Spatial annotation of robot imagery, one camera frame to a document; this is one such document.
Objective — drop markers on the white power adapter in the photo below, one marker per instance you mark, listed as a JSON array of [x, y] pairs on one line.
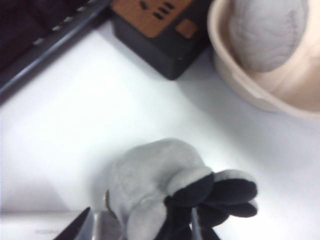
[[25, 225]]

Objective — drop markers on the grey and black octopus plush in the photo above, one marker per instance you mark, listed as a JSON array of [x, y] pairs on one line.
[[150, 175]]

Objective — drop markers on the grey plush ball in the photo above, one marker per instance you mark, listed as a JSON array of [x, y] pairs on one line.
[[262, 37]]

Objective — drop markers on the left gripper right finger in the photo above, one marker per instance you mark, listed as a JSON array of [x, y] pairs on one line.
[[200, 230]]

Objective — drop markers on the black power strip wooden face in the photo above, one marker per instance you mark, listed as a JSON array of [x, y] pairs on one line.
[[150, 55]]

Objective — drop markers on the black mechanical keyboard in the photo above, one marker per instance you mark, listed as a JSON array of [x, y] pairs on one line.
[[25, 37]]

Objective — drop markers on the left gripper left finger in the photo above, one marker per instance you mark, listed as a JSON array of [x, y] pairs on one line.
[[82, 230]]

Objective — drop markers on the beige pulp bowl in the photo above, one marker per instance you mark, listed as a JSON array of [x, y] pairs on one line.
[[275, 95]]

